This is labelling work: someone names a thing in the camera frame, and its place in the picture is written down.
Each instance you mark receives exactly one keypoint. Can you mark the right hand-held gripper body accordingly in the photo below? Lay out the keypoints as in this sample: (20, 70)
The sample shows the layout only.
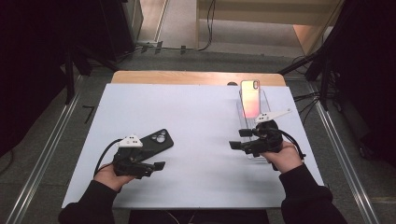
(267, 140)

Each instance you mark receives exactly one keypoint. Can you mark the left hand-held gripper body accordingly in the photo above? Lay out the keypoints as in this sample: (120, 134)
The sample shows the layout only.
(130, 163)

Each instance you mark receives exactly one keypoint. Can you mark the clear plastic rack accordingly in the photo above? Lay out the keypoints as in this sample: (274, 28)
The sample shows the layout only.
(246, 123)

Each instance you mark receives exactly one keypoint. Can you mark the black phone case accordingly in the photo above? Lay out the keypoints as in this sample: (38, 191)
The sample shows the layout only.
(158, 140)

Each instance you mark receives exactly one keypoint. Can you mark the iridescent phone case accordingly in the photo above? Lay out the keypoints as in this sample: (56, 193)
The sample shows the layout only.
(250, 99)

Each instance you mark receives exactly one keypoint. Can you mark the person's right hand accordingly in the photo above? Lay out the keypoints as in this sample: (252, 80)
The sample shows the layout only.
(285, 160)

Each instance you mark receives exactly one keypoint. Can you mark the person's left hand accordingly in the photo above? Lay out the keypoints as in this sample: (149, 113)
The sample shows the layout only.
(109, 180)

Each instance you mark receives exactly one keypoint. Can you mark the white table board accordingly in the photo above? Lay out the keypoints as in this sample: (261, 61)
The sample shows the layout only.
(193, 183)

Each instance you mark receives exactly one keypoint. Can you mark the dark round table grommet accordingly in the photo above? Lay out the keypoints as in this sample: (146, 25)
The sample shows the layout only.
(232, 83)

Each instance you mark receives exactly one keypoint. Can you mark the person's dark lap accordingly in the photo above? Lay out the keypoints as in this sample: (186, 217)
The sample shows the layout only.
(218, 217)

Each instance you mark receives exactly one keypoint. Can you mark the wooden table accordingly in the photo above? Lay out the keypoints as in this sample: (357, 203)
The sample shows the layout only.
(186, 77)

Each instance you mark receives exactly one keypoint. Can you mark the black tripod stand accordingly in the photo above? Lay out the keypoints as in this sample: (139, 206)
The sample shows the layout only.
(314, 60)

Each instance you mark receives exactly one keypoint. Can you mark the black metal stand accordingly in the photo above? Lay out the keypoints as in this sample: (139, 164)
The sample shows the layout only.
(70, 77)

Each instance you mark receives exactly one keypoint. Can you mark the black curtain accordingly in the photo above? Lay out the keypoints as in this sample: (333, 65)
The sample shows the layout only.
(28, 62)
(367, 77)

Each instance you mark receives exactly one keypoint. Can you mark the beige wooden shelf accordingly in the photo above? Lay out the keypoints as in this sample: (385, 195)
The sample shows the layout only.
(267, 12)

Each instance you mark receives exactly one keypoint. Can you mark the black cabinet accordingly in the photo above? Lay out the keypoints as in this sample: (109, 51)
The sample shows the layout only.
(116, 28)

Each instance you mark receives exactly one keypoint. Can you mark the metal floor rail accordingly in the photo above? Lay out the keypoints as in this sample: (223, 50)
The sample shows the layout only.
(345, 161)
(46, 155)

